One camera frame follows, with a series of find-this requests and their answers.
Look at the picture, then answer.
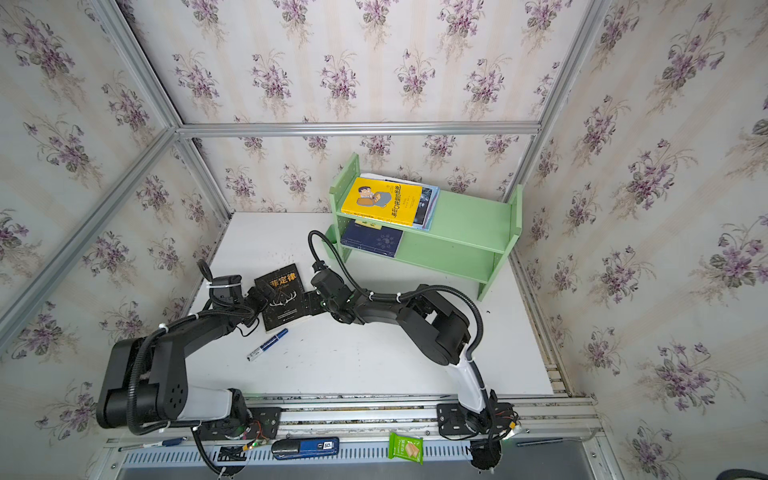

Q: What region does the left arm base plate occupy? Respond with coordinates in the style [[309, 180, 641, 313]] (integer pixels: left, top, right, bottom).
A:
[[197, 407, 283, 441]]

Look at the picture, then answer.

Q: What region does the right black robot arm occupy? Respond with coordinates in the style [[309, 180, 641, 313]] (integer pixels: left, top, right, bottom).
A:
[[307, 230, 496, 434]]

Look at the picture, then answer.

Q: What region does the blue black device on rail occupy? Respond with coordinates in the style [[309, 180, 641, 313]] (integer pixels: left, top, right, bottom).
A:
[[271, 437, 340, 461]]

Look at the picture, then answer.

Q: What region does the navy book yellow label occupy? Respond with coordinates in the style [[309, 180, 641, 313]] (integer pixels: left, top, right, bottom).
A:
[[341, 220, 403, 258]]

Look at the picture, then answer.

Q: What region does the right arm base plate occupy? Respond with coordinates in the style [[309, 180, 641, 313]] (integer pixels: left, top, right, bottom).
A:
[[436, 402, 520, 437]]

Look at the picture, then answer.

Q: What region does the black book with antlers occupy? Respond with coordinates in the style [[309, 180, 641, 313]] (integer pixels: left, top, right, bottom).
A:
[[255, 263, 309, 331]]

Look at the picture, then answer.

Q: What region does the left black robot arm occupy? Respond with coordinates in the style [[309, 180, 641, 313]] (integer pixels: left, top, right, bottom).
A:
[[96, 259, 277, 436]]

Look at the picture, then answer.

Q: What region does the white blue magazine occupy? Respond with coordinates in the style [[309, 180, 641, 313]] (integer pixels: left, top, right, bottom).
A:
[[361, 173, 440, 231]]

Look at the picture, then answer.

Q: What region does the blue screwdriver on rail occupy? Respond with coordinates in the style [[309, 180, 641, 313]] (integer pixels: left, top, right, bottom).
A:
[[118, 436, 188, 452]]

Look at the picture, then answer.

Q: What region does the green two-tier shelf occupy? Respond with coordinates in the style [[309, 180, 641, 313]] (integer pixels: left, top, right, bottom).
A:
[[320, 152, 524, 302]]

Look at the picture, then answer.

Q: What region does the blue white marker pen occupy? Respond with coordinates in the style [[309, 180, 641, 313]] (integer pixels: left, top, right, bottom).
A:
[[246, 328, 289, 362]]

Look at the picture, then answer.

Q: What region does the green snack packet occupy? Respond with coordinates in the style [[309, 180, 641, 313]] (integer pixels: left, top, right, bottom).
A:
[[387, 432, 424, 464]]

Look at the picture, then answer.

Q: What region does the yellow cartoon book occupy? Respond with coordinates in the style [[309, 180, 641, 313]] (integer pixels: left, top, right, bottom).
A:
[[340, 177, 422, 226]]

